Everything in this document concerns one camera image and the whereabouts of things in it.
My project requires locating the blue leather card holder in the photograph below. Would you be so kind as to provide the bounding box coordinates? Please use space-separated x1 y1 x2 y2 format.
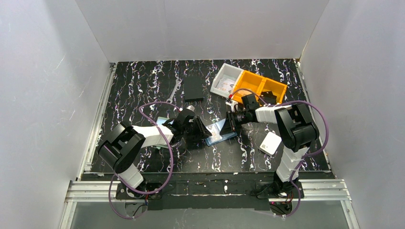
205 119 237 146

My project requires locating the VIP credit card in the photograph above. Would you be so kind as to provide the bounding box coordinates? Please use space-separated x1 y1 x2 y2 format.
207 125 222 143

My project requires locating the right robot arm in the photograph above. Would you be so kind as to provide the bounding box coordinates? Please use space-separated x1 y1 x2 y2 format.
220 94 320 188

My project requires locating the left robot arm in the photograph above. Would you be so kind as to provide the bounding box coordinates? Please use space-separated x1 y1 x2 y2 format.
98 108 212 194

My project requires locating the yellow bin middle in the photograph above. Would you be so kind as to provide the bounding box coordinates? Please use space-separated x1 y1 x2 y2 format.
230 70 265 103

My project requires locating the yellow bin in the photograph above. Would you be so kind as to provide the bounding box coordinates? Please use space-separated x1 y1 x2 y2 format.
258 78 287 104
230 70 265 103

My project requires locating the white square box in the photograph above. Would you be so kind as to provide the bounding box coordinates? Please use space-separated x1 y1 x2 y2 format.
259 132 281 156

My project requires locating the yellow bin right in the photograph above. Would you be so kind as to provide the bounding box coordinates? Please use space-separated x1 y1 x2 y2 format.
258 78 287 104

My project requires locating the black flat box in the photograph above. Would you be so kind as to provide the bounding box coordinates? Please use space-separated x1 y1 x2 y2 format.
183 77 204 102

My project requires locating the white storage bin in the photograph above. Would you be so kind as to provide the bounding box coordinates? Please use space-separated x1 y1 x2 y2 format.
210 63 244 98

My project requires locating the silver wrench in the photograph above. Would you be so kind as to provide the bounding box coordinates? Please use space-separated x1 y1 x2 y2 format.
166 78 182 103

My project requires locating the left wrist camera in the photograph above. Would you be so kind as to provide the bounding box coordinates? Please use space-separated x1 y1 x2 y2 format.
179 105 195 116

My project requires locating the aluminium frame rail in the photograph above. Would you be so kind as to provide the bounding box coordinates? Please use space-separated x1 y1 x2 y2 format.
59 62 117 229

